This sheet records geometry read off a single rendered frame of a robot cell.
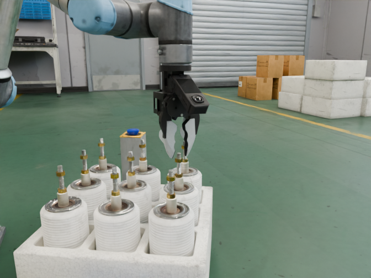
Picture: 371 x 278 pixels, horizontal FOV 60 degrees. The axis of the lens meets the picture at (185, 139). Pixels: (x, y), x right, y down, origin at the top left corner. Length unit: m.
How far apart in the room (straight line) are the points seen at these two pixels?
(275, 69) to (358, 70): 1.43
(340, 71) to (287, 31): 3.93
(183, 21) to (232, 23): 5.84
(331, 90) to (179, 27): 2.70
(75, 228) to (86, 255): 0.07
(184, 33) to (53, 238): 0.50
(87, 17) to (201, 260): 0.50
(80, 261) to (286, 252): 0.61
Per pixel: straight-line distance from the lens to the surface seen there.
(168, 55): 0.71
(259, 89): 4.51
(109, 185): 0.92
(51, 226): 0.73
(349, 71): 3.42
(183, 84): 0.70
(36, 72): 5.90
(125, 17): 0.68
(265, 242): 1.08
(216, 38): 6.37
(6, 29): 1.04
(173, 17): 0.71
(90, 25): 0.63
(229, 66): 6.51
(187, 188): 0.79
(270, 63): 4.57
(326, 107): 3.36
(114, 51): 5.90
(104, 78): 5.89
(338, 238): 1.18
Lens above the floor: 0.56
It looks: 14 degrees down
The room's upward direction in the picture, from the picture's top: straight up
